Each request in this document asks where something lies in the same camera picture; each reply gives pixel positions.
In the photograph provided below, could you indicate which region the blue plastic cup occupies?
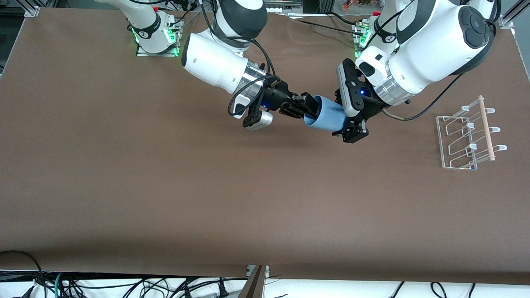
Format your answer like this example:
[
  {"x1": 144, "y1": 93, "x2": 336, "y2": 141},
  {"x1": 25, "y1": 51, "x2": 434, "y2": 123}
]
[{"x1": 303, "y1": 95, "x2": 348, "y2": 132}]

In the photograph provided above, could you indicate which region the white connector strip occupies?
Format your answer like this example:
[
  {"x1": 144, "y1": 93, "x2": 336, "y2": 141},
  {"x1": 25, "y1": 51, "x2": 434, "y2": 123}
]
[{"x1": 265, "y1": 0, "x2": 303, "y2": 14}]

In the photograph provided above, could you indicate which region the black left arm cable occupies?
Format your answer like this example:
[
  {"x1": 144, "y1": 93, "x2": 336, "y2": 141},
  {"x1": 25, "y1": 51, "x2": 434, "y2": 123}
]
[{"x1": 382, "y1": 72, "x2": 465, "y2": 122}]

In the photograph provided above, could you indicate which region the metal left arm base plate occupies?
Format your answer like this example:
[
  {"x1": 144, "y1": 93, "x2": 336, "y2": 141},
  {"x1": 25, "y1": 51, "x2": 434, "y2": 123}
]
[{"x1": 354, "y1": 23, "x2": 369, "y2": 59}]

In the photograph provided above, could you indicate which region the long black table cable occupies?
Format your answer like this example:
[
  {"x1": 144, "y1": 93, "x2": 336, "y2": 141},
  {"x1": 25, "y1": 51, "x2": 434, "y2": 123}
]
[{"x1": 285, "y1": 13, "x2": 361, "y2": 37}]

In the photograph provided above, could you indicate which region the short black table cable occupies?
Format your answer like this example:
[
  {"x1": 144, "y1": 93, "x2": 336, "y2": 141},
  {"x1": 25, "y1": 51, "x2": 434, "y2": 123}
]
[{"x1": 328, "y1": 12, "x2": 359, "y2": 26}]

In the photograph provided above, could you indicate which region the white wire cup rack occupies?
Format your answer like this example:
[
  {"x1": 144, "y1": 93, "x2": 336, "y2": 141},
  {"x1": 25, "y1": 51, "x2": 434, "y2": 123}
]
[{"x1": 436, "y1": 95, "x2": 508, "y2": 170}]

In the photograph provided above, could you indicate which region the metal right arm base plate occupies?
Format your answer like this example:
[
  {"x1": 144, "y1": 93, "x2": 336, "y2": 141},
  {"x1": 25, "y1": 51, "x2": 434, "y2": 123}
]
[{"x1": 136, "y1": 19, "x2": 180, "y2": 58}]

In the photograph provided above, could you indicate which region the black looped floor cable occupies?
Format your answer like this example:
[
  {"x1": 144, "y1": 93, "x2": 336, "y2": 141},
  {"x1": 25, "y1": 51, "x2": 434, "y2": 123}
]
[{"x1": 0, "y1": 250, "x2": 47, "y2": 298}]

